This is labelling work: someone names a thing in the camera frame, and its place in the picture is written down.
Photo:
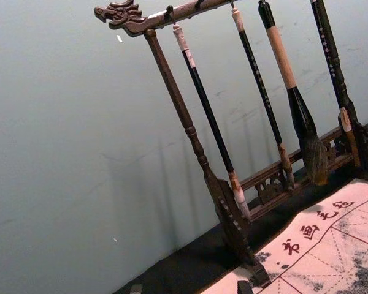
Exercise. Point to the black brush with white lettering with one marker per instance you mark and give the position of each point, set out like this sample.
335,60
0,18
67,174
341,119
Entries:
325,49

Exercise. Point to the small dark block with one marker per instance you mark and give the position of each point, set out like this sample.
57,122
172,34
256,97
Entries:
246,287

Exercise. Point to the dark wooden dragon brush rack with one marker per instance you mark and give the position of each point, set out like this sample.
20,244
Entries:
171,92

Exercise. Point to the slim black brush, brown tip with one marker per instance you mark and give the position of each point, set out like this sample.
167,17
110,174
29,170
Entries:
259,79

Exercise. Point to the slim black brush, white cap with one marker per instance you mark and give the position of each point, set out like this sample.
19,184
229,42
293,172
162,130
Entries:
206,101

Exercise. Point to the white felt calligraphy mat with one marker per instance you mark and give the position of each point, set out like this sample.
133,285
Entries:
331,245

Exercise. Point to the black table cloth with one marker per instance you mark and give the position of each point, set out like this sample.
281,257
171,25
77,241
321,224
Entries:
196,260

